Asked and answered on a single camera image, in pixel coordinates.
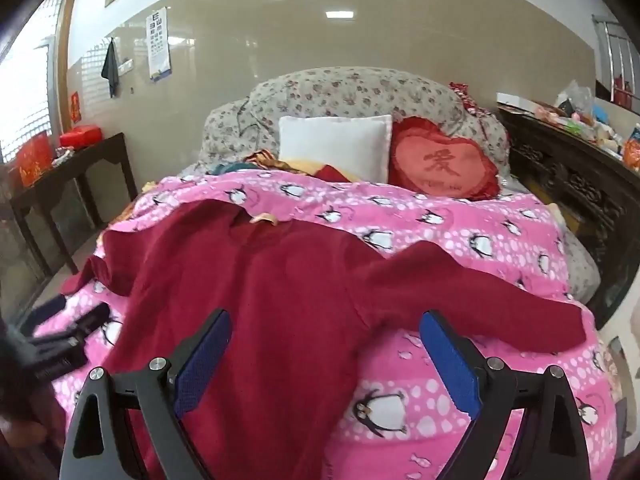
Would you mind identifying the dark carved wooden cabinet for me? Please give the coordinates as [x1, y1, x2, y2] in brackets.
[497, 105, 640, 331]

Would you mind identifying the multicoloured cloth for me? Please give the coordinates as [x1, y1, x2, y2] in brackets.
[215, 150, 361, 183]

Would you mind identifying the pink penguin blanket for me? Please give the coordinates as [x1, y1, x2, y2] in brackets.
[30, 167, 631, 480]

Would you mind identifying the metal rack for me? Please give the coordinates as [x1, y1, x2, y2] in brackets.
[592, 14, 640, 106]

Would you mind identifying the red box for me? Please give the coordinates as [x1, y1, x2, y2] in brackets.
[60, 126, 103, 148]

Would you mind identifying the eye chart poster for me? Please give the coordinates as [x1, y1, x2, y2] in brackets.
[146, 10, 173, 82]

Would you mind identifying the dark hanging cloth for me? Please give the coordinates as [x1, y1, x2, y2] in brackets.
[101, 38, 121, 98]

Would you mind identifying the dark red knit sweater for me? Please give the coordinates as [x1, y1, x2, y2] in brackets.
[60, 199, 598, 480]

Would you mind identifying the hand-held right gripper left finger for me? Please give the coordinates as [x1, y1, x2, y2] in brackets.
[59, 308, 233, 480]

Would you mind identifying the red heart pillow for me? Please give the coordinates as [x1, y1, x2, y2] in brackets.
[387, 116, 502, 201]

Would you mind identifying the pile of assorted packets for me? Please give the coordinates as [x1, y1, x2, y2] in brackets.
[535, 80, 640, 171]

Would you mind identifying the dark wooden side table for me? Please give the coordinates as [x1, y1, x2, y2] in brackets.
[10, 132, 138, 276]

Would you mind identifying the red patterned wrapped bundle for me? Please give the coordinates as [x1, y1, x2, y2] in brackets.
[449, 81, 483, 116]

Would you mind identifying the red gift bag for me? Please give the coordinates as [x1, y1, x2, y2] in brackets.
[17, 132, 53, 186]

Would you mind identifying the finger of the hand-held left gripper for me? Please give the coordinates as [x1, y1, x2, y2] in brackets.
[30, 304, 111, 356]
[22, 294, 68, 333]

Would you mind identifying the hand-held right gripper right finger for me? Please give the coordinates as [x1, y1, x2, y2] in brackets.
[419, 310, 593, 480]

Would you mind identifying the white pillow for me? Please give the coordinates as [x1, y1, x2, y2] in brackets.
[278, 115, 393, 183]

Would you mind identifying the floral patterned cushion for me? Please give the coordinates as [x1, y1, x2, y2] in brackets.
[200, 66, 511, 181]

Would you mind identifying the lattice window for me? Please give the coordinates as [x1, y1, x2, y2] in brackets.
[0, 0, 68, 161]

